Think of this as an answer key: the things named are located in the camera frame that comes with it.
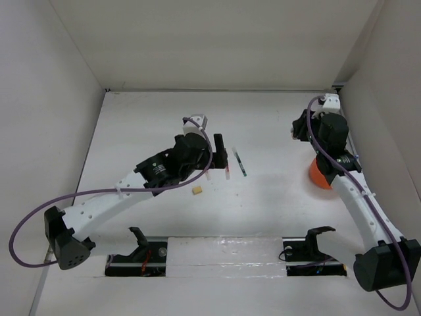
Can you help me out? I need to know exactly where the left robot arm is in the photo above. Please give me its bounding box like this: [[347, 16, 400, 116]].
[[44, 133, 228, 270]]

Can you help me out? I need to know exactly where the yellow eraser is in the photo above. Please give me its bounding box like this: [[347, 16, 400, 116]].
[[192, 186, 203, 195]]

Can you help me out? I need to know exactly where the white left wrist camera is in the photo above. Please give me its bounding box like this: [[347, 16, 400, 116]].
[[182, 114, 208, 135]]

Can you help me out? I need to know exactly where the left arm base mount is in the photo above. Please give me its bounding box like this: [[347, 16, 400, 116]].
[[105, 227, 168, 277]]

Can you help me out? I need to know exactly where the orange round organizer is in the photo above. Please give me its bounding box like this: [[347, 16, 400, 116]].
[[309, 159, 332, 190]]

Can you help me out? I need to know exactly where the green pen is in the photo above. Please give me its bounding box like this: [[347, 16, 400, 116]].
[[232, 147, 247, 177]]

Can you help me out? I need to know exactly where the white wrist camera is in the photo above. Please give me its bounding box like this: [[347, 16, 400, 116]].
[[182, 114, 208, 135], [318, 93, 341, 114]]

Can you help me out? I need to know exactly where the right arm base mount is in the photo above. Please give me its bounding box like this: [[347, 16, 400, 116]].
[[278, 226, 347, 277]]

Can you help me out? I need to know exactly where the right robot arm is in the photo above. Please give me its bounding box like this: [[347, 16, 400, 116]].
[[291, 109, 420, 292]]

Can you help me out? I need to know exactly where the aluminium side rail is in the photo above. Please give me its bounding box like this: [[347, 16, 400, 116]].
[[330, 82, 360, 163]]

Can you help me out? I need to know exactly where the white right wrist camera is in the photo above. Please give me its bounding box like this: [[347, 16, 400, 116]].
[[318, 93, 341, 114]]

